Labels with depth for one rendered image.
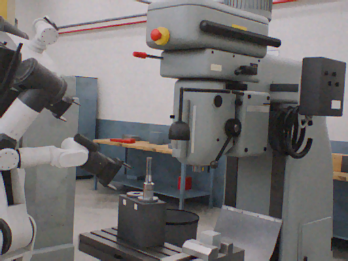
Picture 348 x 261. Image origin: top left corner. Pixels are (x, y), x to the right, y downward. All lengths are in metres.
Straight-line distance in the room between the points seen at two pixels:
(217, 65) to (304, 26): 4.85
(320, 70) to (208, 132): 0.45
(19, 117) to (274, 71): 1.01
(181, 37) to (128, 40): 7.22
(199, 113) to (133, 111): 6.88
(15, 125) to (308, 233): 1.28
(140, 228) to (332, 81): 0.97
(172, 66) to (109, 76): 7.45
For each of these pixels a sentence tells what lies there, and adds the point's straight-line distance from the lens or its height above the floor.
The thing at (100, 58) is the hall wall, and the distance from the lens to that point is 9.40.
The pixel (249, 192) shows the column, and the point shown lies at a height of 1.16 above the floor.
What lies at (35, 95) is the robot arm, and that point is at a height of 1.54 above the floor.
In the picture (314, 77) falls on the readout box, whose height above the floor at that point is 1.65.
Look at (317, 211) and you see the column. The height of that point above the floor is 1.09.
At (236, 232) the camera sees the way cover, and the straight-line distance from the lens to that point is 2.09.
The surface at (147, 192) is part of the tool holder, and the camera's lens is 2.01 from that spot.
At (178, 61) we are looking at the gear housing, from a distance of 1.67.
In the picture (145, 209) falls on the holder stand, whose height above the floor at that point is 1.08.
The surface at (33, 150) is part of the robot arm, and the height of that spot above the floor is 1.34.
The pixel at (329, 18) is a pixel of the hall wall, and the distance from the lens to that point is 6.28.
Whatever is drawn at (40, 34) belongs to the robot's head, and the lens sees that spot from 1.73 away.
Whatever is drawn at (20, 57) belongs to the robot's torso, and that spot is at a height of 1.66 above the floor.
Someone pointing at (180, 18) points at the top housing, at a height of 1.82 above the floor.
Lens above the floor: 1.52
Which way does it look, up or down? 3 degrees down
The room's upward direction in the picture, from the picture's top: 3 degrees clockwise
